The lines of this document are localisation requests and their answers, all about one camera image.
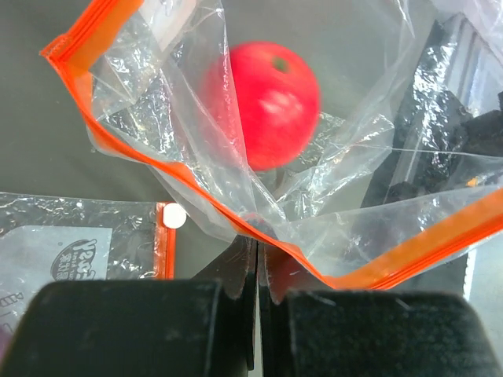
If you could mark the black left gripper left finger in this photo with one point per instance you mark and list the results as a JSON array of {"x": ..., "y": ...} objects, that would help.
[{"x": 203, "y": 326}]

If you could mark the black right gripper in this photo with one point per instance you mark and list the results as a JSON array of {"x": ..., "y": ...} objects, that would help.
[{"x": 448, "y": 128}]

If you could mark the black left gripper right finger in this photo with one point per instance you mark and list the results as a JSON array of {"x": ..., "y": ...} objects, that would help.
[{"x": 310, "y": 329}]

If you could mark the clear zip bag orange seal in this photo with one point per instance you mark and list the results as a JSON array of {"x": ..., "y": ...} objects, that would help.
[{"x": 362, "y": 138}]

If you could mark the red fake apple in bag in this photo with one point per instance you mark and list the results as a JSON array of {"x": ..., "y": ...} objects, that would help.
[{"x": 266, "y": 100}]

